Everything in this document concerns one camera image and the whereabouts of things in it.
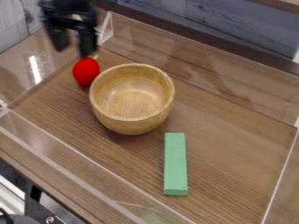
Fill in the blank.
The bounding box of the wooden bowl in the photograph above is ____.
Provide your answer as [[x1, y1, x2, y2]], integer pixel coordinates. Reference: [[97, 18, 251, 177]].
[[88, 63, 175, 135]]

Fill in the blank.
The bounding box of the black cable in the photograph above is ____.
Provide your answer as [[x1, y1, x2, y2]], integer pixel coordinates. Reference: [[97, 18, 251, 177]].
[[0, 207, 15, 224]]

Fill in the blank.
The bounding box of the green rectangular block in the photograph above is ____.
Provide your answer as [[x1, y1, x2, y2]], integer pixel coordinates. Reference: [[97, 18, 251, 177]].
[[163, 133, 188, 196]]

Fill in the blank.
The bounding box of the clear acrylic corner bracket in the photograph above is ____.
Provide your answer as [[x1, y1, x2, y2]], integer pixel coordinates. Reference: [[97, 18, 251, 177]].
[[96, 11, 113, 46]]

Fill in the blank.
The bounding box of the red felt strawberry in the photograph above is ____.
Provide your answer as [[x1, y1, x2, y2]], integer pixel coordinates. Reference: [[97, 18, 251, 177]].
[[72, 57, 100, 87]]

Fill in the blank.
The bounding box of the black table leg clamp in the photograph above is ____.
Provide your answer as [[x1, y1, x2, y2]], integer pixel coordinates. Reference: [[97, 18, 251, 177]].
[[24, 185, 65, 224]]

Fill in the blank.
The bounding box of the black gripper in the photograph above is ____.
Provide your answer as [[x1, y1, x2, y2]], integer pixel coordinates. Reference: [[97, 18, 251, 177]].
[[37, 0, 99, 58]]

